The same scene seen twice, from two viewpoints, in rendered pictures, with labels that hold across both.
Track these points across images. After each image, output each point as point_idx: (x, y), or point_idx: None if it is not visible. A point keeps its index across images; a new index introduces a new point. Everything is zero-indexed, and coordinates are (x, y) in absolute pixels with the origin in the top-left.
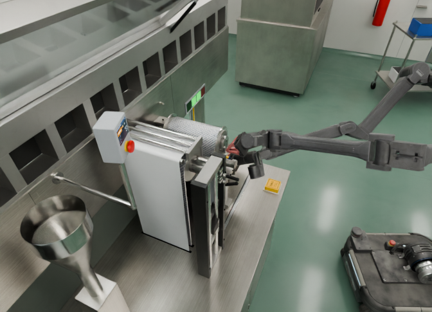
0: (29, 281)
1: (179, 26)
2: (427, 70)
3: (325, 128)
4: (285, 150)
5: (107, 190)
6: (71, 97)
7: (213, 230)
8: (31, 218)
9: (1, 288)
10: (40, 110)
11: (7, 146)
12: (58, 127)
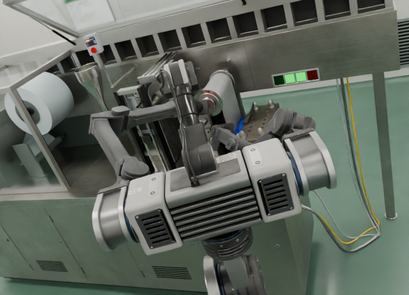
0: None
1: (258, 0)
2: (279, 123)
3: (234, 136)
4: (218, 137)
5: None
6: (144, 28)
7: (142, 138)
8: (90, 66)
9: (108, 99)
10: (128, 30)
11: (112, 40)
12: (151, 44)
